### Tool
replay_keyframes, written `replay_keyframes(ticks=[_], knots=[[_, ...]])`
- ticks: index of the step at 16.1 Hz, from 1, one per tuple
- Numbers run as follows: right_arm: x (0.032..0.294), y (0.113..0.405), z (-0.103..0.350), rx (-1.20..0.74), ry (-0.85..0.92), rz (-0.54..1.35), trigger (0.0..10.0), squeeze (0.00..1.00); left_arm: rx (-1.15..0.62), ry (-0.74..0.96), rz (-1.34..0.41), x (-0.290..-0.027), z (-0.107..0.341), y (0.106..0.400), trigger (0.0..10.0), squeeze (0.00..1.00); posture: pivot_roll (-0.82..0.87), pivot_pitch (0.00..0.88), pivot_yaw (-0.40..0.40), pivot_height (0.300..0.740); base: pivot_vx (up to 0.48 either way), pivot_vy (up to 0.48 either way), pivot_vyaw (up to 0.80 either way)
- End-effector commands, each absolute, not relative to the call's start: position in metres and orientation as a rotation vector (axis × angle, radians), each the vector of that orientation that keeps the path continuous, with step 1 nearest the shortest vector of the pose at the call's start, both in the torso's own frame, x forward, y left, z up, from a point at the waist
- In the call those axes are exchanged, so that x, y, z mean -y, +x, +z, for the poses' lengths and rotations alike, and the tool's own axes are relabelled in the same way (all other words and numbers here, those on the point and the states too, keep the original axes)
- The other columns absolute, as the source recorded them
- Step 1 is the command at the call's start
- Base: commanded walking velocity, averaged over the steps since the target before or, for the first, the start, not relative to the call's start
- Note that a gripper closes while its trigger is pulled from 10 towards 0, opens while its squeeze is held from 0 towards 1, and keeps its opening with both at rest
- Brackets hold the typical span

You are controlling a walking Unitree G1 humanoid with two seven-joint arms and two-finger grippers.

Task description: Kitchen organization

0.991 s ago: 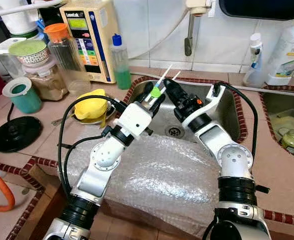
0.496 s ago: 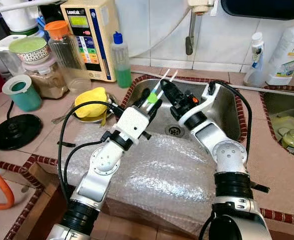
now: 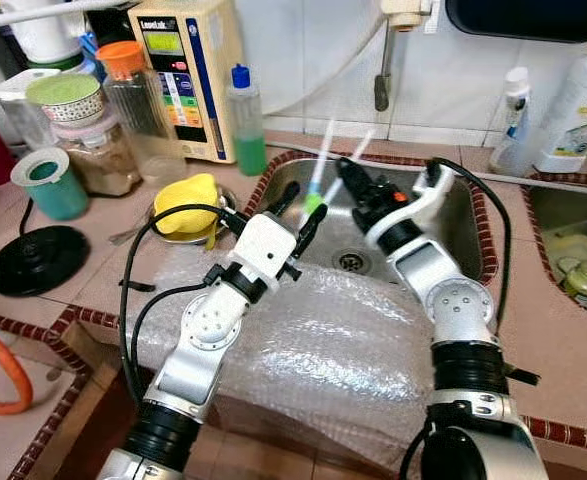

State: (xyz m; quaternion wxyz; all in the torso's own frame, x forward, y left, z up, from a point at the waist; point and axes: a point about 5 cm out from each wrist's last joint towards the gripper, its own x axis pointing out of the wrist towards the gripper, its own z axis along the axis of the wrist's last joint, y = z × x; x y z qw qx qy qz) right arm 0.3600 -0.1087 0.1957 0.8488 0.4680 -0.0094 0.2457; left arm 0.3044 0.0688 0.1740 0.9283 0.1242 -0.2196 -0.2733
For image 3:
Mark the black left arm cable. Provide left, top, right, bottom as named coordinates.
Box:
left=119, top=203, right=236, bottom=401

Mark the round steel bowl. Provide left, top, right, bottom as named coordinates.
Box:
left=148, top=185, right=239, bottom=246

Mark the plain white stick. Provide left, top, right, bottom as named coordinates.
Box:
left=325, top=128, right=376, bottom=201

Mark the patterned bowl with green lid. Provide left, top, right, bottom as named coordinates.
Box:
left=25, top=72, right=107, bottom=126

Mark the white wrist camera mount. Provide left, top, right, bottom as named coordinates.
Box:
left=231, top=212, right=299, bottom=283
left=365, top=165, right=456, bottom=251

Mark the white stick with green tip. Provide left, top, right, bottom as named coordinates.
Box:
left=305, top=118, right=338, bottom=216

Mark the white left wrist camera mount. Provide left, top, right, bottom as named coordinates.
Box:
left=231, top=212, right=299, bottom=283

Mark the green liquid bottle blue cap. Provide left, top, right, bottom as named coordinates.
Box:
left=225, top=64, right=269, bottom=178

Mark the large steel sink basin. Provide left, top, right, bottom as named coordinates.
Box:
left=258, top=155, right=489, bottom=286

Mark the white jug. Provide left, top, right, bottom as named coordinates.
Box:
left=0, top=0, right=86, bottom=66

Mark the curved white hose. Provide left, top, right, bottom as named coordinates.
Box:
left=263, top=30, right=389, bottom=119

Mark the clear bubble wrap sheet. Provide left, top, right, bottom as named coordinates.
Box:
left=123, top=245, right=504, bottom=471

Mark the clear bottle with orange cap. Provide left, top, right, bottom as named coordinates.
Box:
left=97, top=40, right=189, bottom=186

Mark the wall faucet with cream head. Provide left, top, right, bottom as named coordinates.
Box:
left=373, top=0, right=436, bottom=113

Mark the clear jar of brown powder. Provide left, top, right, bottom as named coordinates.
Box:
left=51, top=110, right=144, bottom=198

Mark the clear container with white lid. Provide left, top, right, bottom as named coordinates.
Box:
left=0, top=68, right=59, bottom=151

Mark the dark rounded window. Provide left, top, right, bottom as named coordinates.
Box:
left=445, top=0, right=587, bottom=44

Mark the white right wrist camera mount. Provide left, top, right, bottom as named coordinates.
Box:
left=365, top=165, right=456, bottom=251

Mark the orange hose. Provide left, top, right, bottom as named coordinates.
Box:
left=0, top=315, right=34, bottom=416

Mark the clear plastic food box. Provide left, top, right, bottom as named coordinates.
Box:
left=541, top=220, right=587, bottom=291

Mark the small steel sink basin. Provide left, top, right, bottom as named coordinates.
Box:
left=523, top=180, right=587, bottom=321

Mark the cream water ionizer machine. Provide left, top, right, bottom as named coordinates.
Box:
left=128, top=0, right=246, bottom=164

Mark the straight white hose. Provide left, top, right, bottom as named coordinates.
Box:
left=268, top=140, right=587, bottom=193

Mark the teal cup with white lid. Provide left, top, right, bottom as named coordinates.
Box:
left=10, top=147, right=92, bottom=222

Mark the small white spray bottle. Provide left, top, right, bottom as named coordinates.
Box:
left=488, top=66, right=534, bottom=176

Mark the large white bottle yellow cap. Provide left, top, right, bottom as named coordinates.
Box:
left=533, top=32, right=587, bottom=174

